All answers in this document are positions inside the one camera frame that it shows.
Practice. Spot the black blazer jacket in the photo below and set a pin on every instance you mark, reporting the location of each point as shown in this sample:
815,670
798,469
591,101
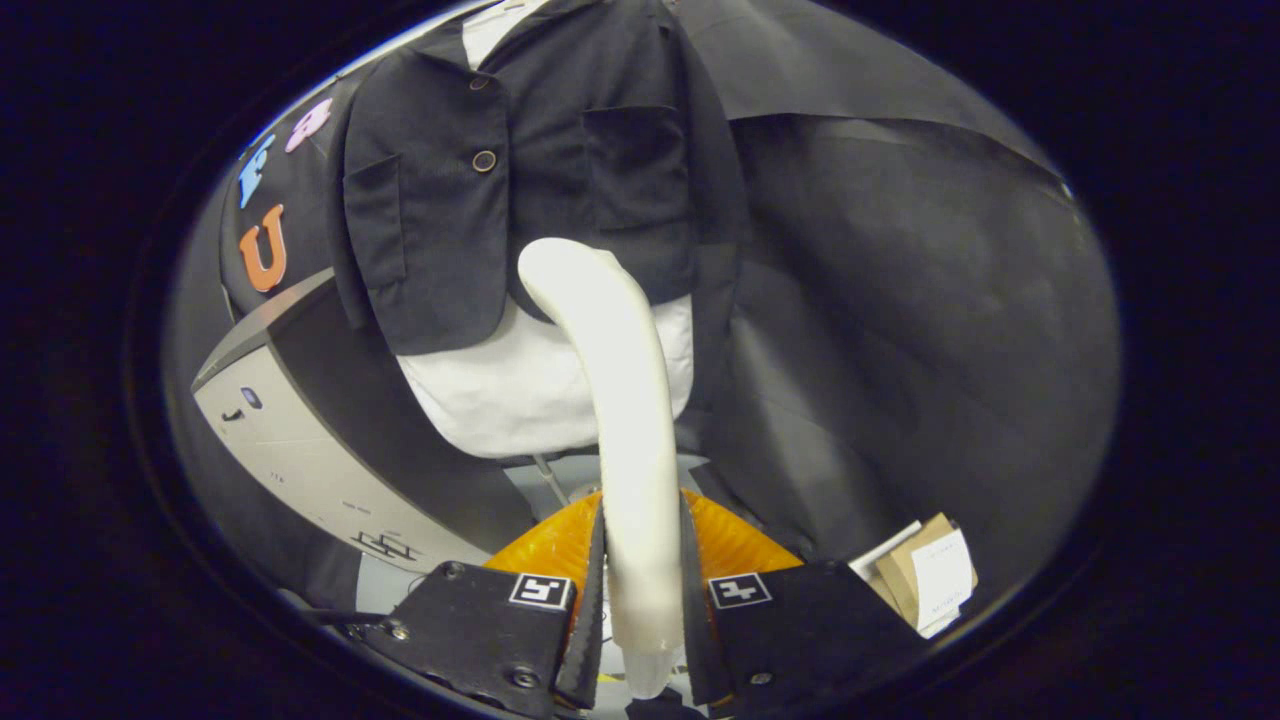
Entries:
440,230

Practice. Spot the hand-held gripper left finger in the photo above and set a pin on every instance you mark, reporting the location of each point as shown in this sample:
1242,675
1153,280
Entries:
592,620

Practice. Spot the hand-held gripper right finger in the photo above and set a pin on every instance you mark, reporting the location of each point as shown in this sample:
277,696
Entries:
697,640

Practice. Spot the white garment steamer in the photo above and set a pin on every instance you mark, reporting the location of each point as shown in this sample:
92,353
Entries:
625,400

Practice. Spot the cardboard box with white label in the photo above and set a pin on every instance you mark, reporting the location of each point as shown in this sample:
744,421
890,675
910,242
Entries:
940,580

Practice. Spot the grey cabinet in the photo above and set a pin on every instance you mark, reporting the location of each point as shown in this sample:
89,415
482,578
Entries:
300,450

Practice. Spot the white mannequin torso on stand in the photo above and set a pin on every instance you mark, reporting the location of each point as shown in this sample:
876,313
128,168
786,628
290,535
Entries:
500,390

